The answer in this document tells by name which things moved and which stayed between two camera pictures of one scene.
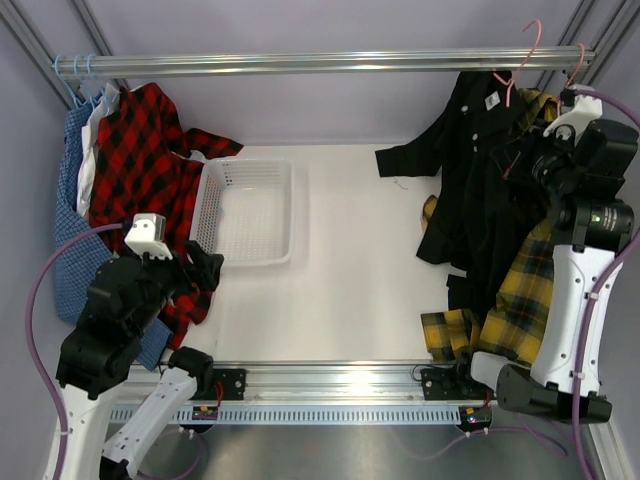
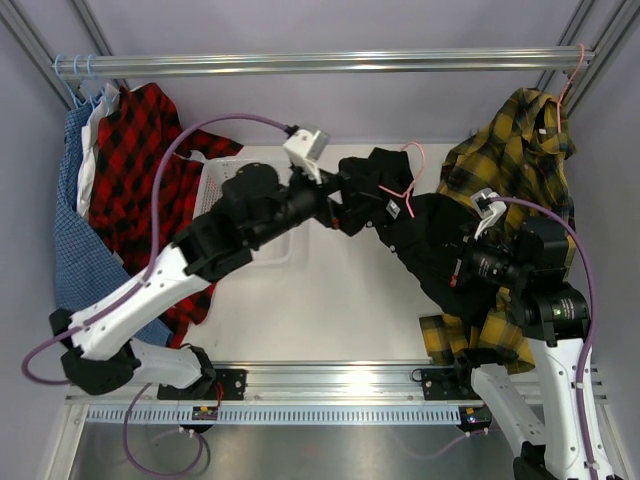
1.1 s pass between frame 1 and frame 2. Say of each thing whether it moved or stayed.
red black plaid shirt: stayed
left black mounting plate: stayed
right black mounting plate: stayed
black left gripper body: moved
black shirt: moved
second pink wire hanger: stayed
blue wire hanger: stayed
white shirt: stayed
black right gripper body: moved
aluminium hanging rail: stayed
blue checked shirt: stayed
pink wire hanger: moved
